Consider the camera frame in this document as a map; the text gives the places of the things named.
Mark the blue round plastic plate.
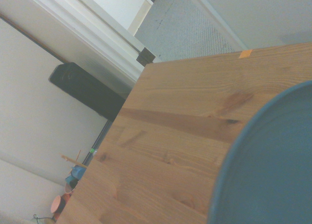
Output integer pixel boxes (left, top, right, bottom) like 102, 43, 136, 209
207, 80, 312, 224

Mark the brass door hinge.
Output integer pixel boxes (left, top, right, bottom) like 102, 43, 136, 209
136, 47, 156, 65

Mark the black wheeled case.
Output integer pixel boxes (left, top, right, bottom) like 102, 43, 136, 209
48, 62, 127, 122

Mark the white door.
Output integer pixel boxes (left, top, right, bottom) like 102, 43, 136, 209
21, 0, 156, 88

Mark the blue plastic container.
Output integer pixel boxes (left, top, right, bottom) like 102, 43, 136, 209
64, 165, 87, 186

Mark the orange tape piece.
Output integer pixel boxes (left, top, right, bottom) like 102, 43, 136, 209
238, 49, 253, 59

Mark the orange plastic cup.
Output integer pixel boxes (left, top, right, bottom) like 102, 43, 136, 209
50, 195, 65, 214

